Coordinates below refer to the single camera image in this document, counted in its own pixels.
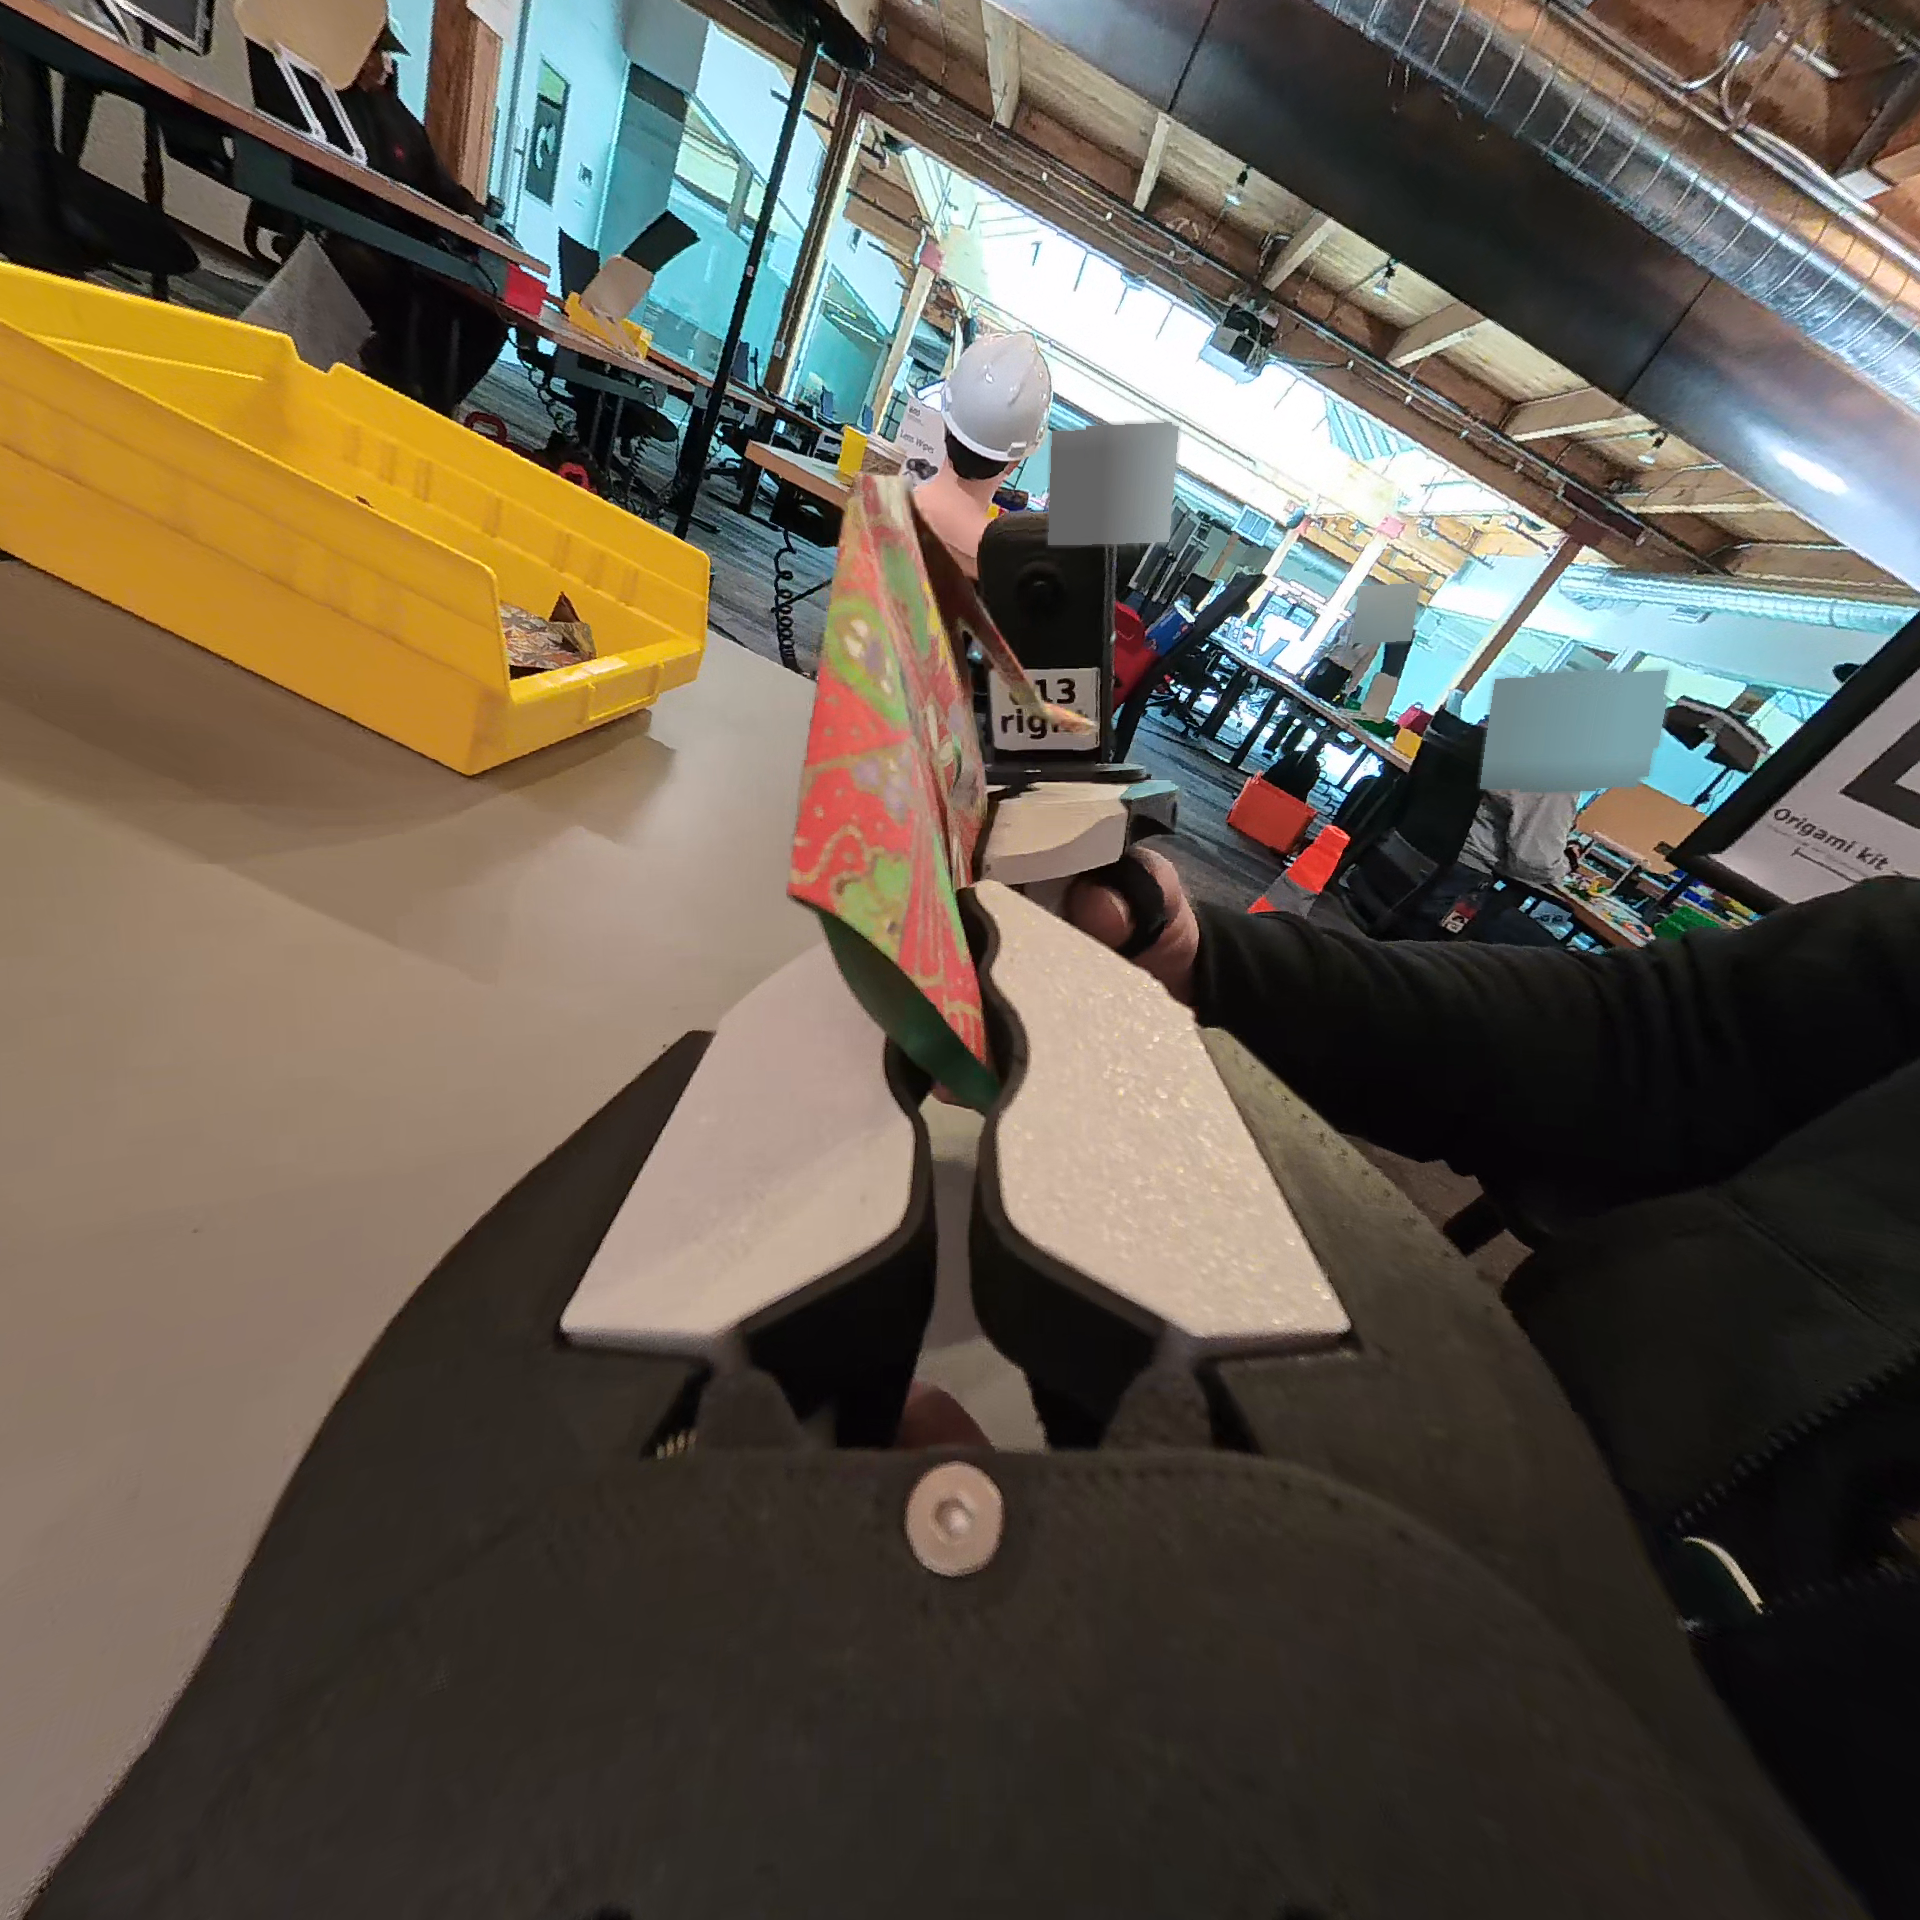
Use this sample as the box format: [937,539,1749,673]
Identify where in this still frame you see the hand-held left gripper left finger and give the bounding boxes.
[559,942,942,1449]

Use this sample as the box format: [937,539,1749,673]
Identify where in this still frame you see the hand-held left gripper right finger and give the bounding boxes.
[965,879,1354,1449]

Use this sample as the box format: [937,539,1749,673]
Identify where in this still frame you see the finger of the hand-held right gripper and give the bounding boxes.
[977,783,1135,889]

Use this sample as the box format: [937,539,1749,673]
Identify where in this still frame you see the red green patterned origami paper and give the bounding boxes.
[786,470,1004,1116]

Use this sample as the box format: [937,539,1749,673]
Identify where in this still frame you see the person's right forearm black sleeve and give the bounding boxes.
[1191,877,1920,1208]

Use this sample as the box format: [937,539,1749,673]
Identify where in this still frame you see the person's right hand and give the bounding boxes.
[1068,852,1204,1008]

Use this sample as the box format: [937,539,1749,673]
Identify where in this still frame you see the mannequin bust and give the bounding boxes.
[904,433,1022,587]

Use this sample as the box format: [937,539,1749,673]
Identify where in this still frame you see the white hard hat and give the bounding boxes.
[940,331,1055,464]

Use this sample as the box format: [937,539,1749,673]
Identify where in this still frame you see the orange plastic crate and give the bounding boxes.
[1224,775,1320,856]

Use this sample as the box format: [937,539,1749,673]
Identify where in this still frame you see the orange traffic cone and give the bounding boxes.
[1248,823,1352,919]

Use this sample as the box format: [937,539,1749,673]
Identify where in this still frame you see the black vertical pole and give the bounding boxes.
[669,28,829,541]

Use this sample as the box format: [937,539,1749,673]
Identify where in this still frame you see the folded patterned origami piece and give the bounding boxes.
[497,595,600,680]

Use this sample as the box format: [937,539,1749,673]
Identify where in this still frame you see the person's black jacket torso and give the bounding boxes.
[1446,1093,1920,1920]

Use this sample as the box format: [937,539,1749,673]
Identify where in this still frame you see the yellow plastic bin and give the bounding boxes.
[0,262,713,780]

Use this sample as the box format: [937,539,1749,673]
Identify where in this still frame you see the white black-framed sign board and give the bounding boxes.
[1661,612,1920,912]

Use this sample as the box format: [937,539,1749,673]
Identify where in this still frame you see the long wooden workbench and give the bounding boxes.
[0,0,552,294]

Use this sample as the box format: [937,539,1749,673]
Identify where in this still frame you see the silver ventilation duct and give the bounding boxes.
[1317,0,1920,408]

